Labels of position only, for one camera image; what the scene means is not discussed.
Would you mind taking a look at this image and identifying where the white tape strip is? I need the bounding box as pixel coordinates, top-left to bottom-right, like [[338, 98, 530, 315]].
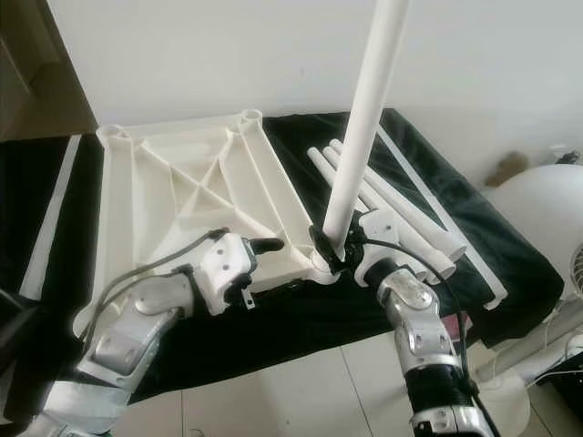
[[14, 135, 83, 306], [373, 114, 508, 310]]

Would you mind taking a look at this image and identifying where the red patterned cloth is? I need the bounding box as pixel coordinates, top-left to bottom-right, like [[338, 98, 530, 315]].
[[457, 310, 476, 345]]

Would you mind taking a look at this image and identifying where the small brown lumpy object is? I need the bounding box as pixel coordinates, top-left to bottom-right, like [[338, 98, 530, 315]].
[[485, 153, 529, 188]]

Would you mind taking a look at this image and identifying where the white standing fan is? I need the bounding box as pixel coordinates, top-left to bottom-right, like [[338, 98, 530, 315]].
[[478, 162, 583, 436]]

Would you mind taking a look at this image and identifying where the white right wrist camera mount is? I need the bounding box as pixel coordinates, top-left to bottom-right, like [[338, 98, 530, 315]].
[[355, 211, 399, 274]]

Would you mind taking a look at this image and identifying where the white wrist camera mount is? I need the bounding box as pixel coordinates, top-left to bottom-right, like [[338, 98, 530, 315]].
[[196, 232, 261, 315], [355, 211, 399, 274]]

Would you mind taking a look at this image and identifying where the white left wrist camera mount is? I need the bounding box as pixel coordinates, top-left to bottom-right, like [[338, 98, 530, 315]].
[[196, 232, 261, 315]]

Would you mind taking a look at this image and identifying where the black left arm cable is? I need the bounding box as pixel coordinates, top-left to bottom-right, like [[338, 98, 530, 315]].
[[87, 228, 230, 342]]

